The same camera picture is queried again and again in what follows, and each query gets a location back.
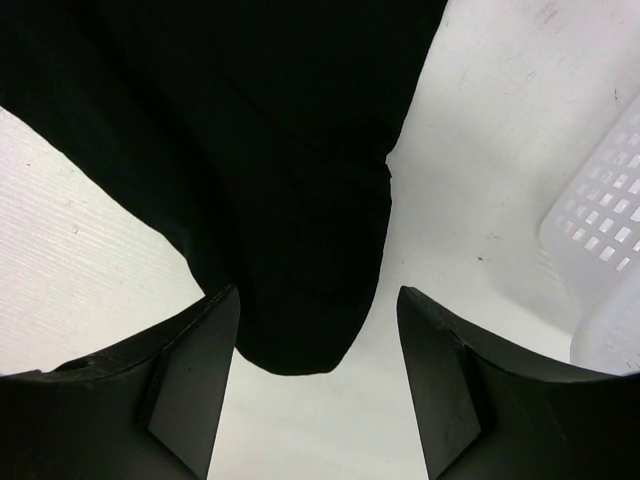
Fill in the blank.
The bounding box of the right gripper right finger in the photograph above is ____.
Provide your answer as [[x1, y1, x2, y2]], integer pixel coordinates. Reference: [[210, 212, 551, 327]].
[[397, 286, 639, 479]]

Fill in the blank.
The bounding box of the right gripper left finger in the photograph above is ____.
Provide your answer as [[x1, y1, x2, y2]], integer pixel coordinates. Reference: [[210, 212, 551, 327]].
[[1, 287, 240, 479]]

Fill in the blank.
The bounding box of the black t shirt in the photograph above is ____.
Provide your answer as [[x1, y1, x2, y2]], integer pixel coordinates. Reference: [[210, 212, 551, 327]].
[[1, 1, 446, 375]]

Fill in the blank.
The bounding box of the white plastic basket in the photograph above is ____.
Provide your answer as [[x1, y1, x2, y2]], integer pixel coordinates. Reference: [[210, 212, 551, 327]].
[[539, 101, 639, 376]]

